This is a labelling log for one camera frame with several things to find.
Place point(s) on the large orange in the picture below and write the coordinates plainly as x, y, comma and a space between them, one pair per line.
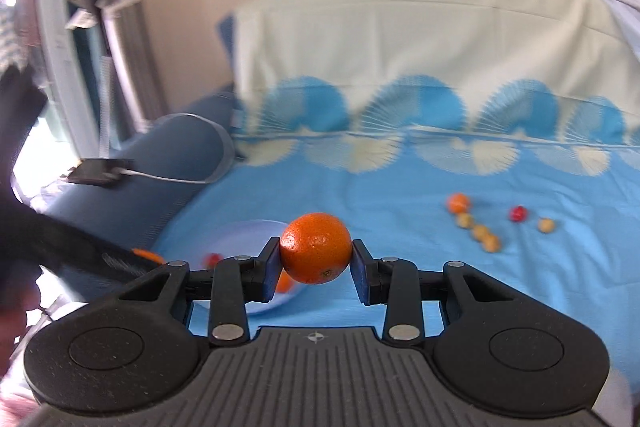
315, 248

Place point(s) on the blue plate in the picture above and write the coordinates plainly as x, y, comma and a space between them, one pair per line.
240, 237

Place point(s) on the pale floral cloth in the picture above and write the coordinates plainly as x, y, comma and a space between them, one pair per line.
617, 17

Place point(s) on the small tan fruit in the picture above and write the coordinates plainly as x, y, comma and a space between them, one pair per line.
546, 225
491, 243
465, 220
481, 232

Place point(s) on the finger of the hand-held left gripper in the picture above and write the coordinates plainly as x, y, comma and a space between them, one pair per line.
75, 247

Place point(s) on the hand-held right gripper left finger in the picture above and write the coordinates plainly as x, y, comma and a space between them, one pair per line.
271, 269

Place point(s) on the metal clamp stand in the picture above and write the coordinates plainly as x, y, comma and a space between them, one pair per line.
112, 22

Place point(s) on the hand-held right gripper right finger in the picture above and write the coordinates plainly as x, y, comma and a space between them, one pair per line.
361, 274

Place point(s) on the small orange fruit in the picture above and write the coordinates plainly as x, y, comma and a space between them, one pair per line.
458, 203

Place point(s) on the blue fan-patterned bedsheet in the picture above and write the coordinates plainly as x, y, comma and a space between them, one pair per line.
425, 167

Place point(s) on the small red fruit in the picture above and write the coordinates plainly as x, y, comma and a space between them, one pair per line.
518, 213
213, 260

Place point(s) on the navy blue pillow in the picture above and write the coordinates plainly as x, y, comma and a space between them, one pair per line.
165, 147

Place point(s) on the pale window frame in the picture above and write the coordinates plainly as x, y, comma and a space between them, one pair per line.
57, 32

